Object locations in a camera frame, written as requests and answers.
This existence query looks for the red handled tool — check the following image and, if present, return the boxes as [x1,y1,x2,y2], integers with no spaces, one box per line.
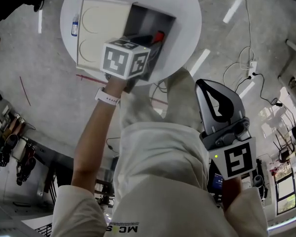
[151,31,166,45]

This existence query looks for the black cable with adapter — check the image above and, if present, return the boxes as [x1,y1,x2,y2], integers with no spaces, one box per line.
[106,137,122,158]
[235,72,285,108]

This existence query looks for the small white bottle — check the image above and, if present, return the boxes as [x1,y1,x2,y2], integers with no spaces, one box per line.
[71,13,80,37]

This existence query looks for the white wristwatch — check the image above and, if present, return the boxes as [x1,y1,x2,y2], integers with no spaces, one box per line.
[95,86,121,106]

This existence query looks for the white cable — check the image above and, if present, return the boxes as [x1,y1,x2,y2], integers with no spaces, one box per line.
[223,0,257,89]

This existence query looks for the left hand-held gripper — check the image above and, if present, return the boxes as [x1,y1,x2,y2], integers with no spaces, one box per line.
[100,34,155,80]

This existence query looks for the person's white shirt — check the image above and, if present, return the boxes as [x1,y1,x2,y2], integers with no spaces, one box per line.
[50,121,269,237]

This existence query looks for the person's light trousers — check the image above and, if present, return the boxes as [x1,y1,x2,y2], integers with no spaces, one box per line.
[118,67,203,133]

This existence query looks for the person's left forearm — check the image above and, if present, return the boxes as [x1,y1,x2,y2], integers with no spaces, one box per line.
[71,77,125,195]

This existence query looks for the grey box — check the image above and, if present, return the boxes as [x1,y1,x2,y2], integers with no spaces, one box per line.
[75,0,177,87]

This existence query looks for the round white table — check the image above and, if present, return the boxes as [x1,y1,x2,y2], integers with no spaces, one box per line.
[60,0,202,103]

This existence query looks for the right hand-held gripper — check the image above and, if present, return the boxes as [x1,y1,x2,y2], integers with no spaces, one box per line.
[195,79,259,198]

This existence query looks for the person's right forearm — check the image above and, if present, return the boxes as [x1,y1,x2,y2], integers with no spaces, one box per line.
[222,175,244,212]

